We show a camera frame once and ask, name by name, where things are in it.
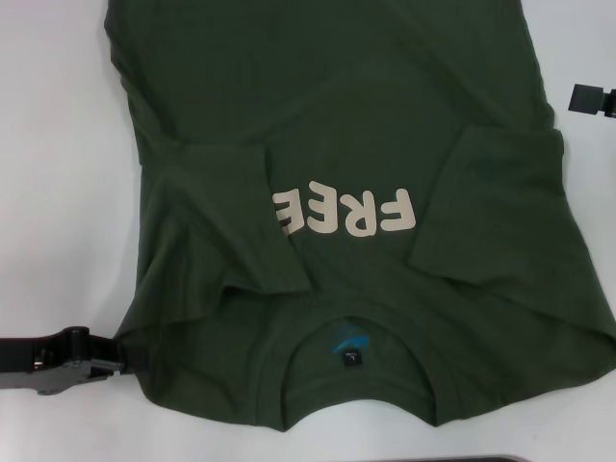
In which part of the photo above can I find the dark green printed t-shirt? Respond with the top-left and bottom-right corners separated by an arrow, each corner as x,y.
103,0 -> 616,416

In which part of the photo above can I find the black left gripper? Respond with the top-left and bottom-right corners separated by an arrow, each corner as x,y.
0,326 -> 148,397

